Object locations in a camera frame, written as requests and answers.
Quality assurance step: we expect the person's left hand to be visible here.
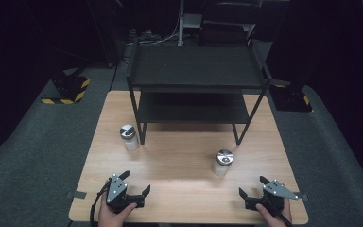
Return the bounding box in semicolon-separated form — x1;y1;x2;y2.
97;180;138;227

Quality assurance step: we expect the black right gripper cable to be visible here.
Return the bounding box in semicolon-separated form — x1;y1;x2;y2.
278;213;295;227

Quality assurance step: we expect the black two-tier metal rack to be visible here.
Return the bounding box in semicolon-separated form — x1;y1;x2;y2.
125;38;274;147

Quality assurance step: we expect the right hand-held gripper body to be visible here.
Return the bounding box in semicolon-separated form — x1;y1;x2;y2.
245;179;300;217

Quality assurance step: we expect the black yellow striped stand base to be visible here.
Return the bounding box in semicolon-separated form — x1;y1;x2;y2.
268;82;314;114
40;69;92;105

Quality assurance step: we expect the black chair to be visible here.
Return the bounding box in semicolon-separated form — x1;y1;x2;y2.
198;2;263;48

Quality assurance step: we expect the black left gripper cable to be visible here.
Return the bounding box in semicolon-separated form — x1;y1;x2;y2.
89;182;112;227

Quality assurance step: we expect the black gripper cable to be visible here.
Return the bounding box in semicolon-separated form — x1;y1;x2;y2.
278;213;295;227
89;182;112;227

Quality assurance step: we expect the grey tape strip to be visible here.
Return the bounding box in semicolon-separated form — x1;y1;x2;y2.
65;190;88;200
293;191;310;201

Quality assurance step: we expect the person's right hand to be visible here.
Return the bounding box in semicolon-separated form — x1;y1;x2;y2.
254;198;293;227

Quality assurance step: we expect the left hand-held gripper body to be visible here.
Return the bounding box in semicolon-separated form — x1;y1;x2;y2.
105;173;146;215

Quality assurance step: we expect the glass jar with metal lid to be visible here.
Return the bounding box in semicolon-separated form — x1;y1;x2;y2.
212;148;234;177
119;124;140;151

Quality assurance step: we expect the bundle of floor cables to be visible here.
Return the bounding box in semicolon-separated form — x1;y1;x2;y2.
126;28;180;45

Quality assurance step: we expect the white metal post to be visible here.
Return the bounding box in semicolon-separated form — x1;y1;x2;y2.
177;0;185;48

